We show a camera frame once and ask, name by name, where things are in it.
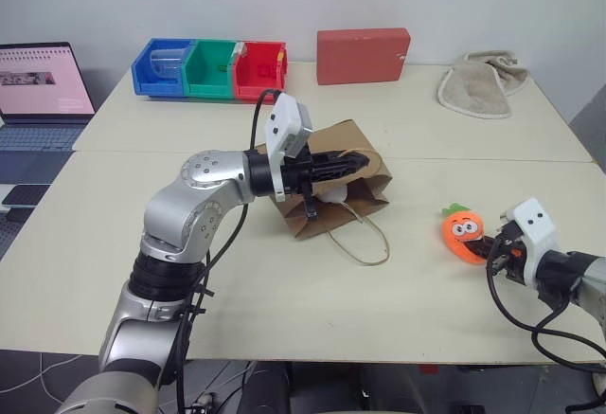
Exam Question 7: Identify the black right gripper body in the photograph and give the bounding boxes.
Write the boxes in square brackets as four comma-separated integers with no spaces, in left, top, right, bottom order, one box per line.
[489,222,527,285]

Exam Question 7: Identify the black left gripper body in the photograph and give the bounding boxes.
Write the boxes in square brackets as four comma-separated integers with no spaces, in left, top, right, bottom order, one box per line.
[282,151,321,222]

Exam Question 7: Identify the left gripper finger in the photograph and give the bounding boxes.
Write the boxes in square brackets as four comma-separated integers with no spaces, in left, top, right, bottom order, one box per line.
[312,161,368,183]
[326,149,371,165]

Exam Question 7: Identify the orange carrot plush toy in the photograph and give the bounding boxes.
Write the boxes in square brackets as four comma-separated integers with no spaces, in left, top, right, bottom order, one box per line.
[440,202,490,267]

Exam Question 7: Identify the brown paper bag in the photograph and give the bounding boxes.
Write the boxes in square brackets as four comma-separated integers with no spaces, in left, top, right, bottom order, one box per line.
[272,118,394,267]

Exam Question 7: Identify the white plush toy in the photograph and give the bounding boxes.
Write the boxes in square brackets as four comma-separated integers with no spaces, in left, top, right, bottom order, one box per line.
[320,188,350,206]

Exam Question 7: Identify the red plastic storage bin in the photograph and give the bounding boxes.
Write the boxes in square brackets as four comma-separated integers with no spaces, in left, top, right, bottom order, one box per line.
[232,41,289,105]

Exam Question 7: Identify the red rectangular box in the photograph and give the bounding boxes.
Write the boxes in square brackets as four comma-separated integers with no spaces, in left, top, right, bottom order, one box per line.
[315,27,412,87]

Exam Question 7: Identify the green plastic storage bin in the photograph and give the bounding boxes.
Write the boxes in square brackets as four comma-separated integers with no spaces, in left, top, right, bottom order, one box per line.
[183,39,238,100]

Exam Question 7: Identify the beige towel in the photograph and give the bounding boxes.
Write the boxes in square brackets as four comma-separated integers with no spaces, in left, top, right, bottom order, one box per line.
[436,50,529,120]

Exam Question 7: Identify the blue plastic storage bin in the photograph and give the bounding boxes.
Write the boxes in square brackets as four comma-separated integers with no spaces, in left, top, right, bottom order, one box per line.
[131,38,196,99]

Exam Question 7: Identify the clear plastic cup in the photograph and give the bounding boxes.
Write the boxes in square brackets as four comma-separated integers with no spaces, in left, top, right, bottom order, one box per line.
[151,48,187,81]

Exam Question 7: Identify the dark rounded shape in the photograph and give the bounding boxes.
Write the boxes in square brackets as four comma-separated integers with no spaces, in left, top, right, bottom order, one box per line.
[238,365,294,414]

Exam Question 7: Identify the open laptop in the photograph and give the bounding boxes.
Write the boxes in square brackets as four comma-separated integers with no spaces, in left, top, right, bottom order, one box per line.
[0,43,98,186]

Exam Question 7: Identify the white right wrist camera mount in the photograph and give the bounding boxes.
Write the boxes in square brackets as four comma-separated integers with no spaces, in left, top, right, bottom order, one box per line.
[496,197,558,288]

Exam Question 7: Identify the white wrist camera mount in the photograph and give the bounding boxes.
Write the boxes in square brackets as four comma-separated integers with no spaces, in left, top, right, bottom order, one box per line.
[264,93,314,204]
[496,197,558,288]

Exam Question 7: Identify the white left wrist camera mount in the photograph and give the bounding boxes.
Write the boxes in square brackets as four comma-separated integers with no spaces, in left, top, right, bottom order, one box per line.
[264,93,314,204]

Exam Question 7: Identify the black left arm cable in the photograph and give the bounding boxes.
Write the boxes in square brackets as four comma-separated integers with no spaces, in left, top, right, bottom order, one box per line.
[174,87,285,414]

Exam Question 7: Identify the white floor cable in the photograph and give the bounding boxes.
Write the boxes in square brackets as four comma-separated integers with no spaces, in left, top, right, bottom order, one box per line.
[0,351,87,406]

